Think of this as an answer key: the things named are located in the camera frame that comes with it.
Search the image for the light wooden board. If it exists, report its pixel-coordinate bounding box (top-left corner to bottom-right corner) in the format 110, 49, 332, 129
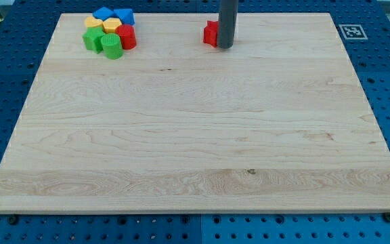
0, 13, 390, 214

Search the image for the red cylinder block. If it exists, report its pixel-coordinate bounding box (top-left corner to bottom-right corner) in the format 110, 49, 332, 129
115, 24, 137, 49

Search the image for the blue triangle block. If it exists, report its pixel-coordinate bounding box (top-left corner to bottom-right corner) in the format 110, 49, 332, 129
113, 8, 135, 26

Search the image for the yellow hexagon block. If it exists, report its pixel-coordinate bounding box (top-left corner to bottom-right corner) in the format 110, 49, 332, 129
102, 18, 122, 34

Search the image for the grey cylindrical robot arm rod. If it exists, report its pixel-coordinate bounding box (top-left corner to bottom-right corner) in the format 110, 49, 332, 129
217, 0, 238, 49

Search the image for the white fiducial marker tag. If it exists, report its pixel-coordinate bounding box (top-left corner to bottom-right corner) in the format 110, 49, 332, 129
339, 24, 368, 40

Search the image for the green cylinder block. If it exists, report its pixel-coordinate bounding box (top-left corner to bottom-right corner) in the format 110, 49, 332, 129
100, 33, 123, 60

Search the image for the red star block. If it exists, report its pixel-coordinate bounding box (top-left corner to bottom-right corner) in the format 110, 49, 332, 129
203, 20, 219, 47

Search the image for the green star block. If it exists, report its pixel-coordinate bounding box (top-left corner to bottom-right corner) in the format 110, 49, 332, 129
83, 27, 105, 54

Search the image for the blue cube block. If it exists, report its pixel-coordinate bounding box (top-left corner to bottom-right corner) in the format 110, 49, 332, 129
92, 7, 115, 21

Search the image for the yellow heart block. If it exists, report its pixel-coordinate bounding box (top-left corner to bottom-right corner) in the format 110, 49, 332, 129
84, 16, 103, 28

